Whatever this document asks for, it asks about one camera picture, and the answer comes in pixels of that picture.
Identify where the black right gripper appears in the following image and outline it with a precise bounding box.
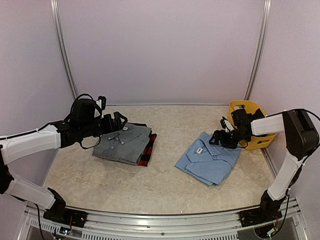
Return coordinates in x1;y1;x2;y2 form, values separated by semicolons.
209;128;247;149

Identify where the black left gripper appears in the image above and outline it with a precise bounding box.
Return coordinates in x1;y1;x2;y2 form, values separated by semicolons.
80;111;127;138

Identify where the grey denim shirt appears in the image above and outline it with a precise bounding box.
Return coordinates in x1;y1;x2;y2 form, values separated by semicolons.
92;123;140;165

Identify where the light blue long sleeve shirt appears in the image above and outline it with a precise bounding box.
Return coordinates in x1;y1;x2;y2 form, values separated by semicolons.
175;132;241;186

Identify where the yellow plastic basket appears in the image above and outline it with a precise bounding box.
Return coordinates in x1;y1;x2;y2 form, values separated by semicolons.
227;100;278;151

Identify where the red black plaid shirt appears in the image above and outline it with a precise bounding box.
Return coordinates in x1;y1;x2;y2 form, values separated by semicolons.
128;122;157;167

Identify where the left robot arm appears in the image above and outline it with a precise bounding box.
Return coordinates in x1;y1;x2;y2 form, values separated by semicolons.
0;93;128;228

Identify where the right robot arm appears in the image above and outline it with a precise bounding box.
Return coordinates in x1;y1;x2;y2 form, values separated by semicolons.
209;108;320;227

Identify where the black garment in basket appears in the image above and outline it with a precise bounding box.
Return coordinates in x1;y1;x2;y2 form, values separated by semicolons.
249;108;265;121

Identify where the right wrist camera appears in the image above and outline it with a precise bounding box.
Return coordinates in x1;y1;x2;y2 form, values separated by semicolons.
220;116;235;133

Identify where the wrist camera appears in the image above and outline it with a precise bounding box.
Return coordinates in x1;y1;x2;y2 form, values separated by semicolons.
220;116;235;133
94;95;107;118

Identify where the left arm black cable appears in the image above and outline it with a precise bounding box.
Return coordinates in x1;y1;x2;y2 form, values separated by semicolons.
67;93;103;150

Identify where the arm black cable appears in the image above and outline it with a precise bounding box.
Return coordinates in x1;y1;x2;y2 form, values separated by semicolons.
299;108;320;126
67;93;103;150

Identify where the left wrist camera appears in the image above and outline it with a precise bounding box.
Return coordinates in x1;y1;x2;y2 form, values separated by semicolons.
94;95;107;118

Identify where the right aluminium frame post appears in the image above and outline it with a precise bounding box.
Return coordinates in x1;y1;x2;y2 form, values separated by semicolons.
244;0;272;101

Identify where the aluminium frame post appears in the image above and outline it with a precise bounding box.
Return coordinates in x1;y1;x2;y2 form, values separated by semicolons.
50;0;79;99
244;0;272;101

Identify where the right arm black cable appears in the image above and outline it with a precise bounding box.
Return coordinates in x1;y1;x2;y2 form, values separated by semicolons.
299;108;320;126

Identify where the left aluminium frame post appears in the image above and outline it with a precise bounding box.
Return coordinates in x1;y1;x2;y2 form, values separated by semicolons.
50;0;79;99

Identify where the aluminium front rail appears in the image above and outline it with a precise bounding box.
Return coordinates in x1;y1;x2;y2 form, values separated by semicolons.
17;198;308;240

